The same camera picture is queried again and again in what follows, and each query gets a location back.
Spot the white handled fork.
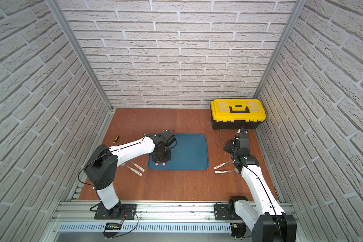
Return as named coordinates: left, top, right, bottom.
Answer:
left=214, top=160, right=232, bottom=170
left=122, top=163, right=142, bottom=176

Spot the white handled spoon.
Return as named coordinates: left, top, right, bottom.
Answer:
left=214, top=168, right=239, bottom=174
left=130, top=161, right=145, bottom=172

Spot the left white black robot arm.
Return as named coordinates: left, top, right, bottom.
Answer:
left=83, top=130, right=177, bottom=212

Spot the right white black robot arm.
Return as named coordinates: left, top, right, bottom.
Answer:
left=224, top=127, right=297, bottom=242

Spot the teal plastic tray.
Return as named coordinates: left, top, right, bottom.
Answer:
left=148, top=133, right=209, bottom=170

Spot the yellow black toolbox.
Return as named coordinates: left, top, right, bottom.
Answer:
left=211, top=99, right=267, bottom=130

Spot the round black connector box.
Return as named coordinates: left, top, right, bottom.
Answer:
left=231, top=223, right=246, bottom=239

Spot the small green controller board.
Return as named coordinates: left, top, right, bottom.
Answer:
left=105, top=222, right=123, bottom=231

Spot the yellow black handled file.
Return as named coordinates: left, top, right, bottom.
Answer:
left=113, top=136, right=120, bottom=146

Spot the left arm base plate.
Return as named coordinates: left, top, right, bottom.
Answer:
left=94, top=203, right=138, bottom=220

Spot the aluminium front rail frame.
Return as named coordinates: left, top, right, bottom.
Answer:
left=41, top=200, right=252, bottom=242

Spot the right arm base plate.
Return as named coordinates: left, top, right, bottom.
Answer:
left=214, top=202, right=233, bottom=221

